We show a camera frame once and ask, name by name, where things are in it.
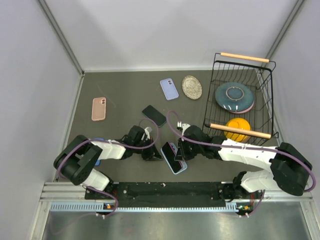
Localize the grey cable duct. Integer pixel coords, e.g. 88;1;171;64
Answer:
50;202;252;213

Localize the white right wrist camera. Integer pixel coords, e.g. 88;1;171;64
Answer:
176;121;191;136

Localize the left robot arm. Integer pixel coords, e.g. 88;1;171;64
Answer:
53;125;162;199

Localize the light blue phone case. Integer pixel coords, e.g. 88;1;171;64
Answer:
168;142;188;175

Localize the teal-edged black phone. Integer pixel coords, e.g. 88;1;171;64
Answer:
141;105;167;127

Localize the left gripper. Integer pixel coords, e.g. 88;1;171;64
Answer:
133;136;163;161

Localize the black wire dish rack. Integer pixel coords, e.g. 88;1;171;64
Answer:
202;52;279;146

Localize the lavender phone case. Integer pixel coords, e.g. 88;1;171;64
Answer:
159;78;179;101

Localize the purple-edged black phone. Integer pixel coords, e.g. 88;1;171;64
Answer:
160;142;183;175

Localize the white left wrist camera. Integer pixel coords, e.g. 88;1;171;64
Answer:
142;126;153;140

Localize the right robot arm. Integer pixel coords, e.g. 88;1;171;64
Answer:
176;122;312;198

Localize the blue phone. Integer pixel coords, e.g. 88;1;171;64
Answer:
93;137;105;167

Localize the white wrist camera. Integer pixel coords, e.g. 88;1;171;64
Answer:
176;121;191;136
142;126;153;140

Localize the blue glazed plate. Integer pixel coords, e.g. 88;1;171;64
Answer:
214;82;255;112

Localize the pink plate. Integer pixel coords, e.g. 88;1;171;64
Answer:
230;101;255;114

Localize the pink phone case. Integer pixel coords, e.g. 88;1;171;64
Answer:
91;97;106;121

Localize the orange bowl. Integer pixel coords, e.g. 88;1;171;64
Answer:
223;117;252;144

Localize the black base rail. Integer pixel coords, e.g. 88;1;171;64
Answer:
84;181;262;208

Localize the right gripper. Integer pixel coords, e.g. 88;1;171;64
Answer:
176;136;203;161

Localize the speckled oval dish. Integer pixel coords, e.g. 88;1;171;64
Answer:
182;75;203;100

